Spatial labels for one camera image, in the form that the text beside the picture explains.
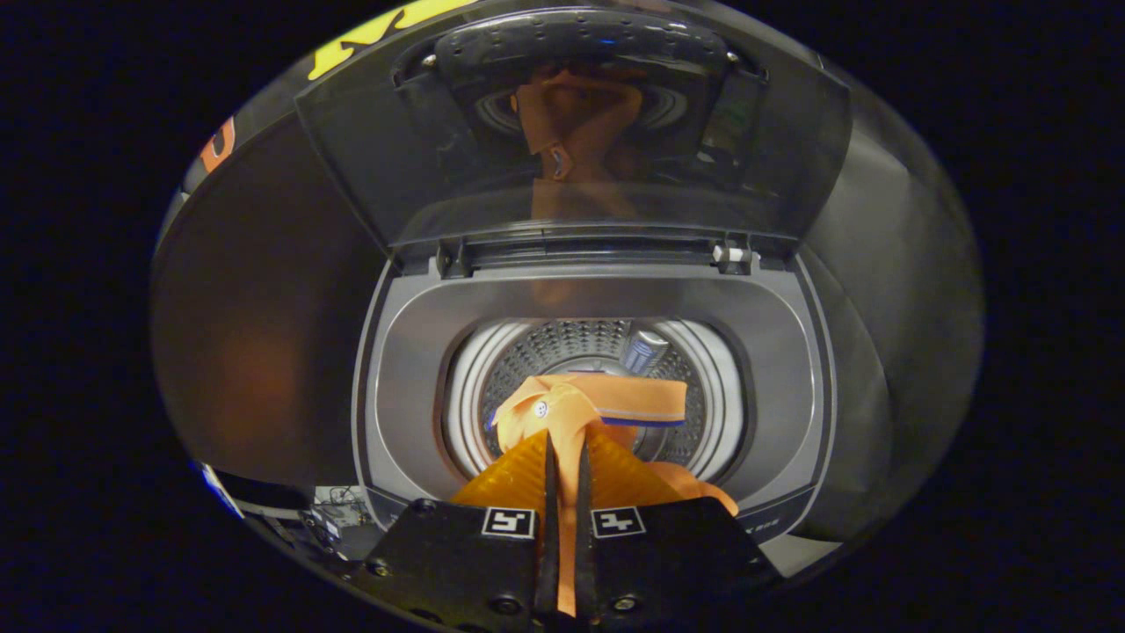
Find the dark glass washing machine lid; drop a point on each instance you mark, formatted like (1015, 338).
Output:
(369, 158)

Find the orange polo shirt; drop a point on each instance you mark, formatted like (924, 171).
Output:
(562, 413)

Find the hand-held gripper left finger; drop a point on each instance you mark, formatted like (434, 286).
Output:
(457, 563)

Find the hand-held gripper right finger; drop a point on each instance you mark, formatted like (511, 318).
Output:
(685, 554)

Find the white blue edged board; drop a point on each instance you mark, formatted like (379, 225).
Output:
(220, 491)

